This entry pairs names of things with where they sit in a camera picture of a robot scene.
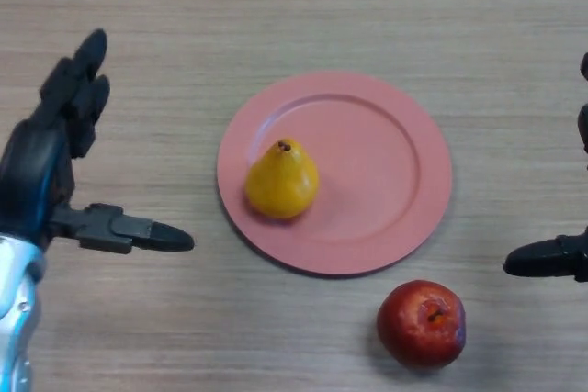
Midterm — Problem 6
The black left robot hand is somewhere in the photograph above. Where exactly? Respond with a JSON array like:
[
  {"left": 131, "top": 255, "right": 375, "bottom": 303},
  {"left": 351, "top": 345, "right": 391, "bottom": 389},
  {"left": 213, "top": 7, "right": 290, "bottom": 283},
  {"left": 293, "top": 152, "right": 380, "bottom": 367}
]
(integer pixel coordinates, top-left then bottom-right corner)
[{"left": 0, "top": 28, "right": 196, "bottom": 256}]

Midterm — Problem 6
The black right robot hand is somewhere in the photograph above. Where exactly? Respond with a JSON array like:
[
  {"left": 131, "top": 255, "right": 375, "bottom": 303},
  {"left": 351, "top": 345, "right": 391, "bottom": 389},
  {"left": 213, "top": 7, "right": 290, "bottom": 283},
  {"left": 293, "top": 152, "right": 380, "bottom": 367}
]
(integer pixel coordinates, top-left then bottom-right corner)
[{"left": 503, "top": 51, "right": 588, "bottom": 284}]

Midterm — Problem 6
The pink round plate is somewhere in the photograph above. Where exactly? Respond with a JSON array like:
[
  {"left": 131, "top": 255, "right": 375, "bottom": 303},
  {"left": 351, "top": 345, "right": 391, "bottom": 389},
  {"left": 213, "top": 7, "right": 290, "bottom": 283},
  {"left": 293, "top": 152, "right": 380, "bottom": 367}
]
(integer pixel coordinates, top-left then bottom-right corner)
[{"left": 216, "top": 71, "right": 454, "bottom": 279}]

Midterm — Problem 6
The yellow pear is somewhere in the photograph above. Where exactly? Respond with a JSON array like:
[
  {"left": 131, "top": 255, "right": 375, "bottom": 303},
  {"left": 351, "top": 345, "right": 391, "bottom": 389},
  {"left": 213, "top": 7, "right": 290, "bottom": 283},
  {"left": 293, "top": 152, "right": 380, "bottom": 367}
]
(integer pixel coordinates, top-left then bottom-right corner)
[{"left": 243, "top": 139, "right": 321, "bottom": 220}]

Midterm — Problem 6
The red apple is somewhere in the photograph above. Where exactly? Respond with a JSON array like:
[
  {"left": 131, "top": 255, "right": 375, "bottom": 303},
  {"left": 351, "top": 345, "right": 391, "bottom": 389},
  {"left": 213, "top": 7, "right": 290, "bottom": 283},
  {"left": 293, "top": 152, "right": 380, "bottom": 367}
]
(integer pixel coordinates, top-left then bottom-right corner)
[{"left": 376, "top": 279, "right": 468, "bottom": 371}]

